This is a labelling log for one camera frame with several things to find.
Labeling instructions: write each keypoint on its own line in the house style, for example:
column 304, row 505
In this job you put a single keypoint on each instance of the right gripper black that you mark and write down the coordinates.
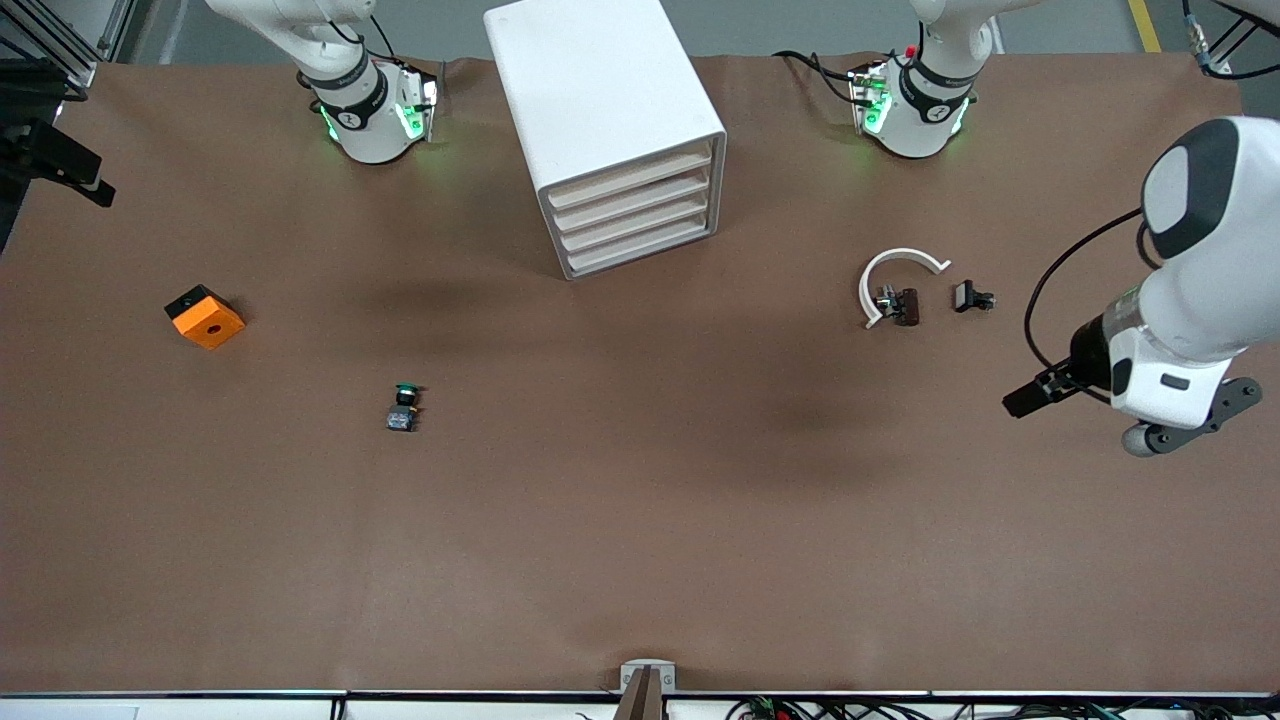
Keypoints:
column 38, row 148

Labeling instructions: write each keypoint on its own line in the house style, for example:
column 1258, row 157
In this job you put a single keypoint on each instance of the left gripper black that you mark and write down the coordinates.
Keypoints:
column 1082, row 362

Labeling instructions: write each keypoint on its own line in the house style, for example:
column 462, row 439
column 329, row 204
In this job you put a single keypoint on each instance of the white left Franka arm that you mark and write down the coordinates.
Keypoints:
column 1220, row 280

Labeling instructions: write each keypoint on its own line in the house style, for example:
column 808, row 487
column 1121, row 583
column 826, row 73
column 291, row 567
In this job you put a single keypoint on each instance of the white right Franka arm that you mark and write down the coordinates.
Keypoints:
column 365, row 120

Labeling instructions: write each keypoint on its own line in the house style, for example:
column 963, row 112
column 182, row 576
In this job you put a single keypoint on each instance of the orange and black button box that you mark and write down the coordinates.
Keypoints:
column 210, row 325

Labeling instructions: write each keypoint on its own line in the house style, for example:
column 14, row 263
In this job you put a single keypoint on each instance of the small black contact block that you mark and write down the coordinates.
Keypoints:
column 966, row 296

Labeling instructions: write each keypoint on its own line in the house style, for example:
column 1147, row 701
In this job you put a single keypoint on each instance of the white curved plastic arc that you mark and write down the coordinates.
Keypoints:
column 905, row 252

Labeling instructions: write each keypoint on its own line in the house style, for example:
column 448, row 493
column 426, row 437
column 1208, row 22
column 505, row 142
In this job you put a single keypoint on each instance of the brown table mat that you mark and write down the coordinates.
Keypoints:
column 640, row 520

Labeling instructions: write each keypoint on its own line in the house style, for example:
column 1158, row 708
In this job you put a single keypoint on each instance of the aluminium frame post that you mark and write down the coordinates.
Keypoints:
column 118, row 25
column 1215, row 62

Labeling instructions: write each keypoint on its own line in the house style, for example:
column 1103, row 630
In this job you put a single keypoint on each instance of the dark brown switch block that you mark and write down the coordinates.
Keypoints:
column 907, row 306

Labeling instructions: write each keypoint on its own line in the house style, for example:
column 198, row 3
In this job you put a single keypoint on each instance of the green push button switch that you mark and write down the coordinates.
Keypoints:
column 402, row 420

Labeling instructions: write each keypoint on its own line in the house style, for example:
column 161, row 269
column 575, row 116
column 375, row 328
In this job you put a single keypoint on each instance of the grey metal clamp bracket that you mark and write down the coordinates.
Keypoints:
column 632, row 672

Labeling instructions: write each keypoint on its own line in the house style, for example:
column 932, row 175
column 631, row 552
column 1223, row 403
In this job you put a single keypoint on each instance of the brown wooden post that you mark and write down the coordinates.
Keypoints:
column 642, row 700

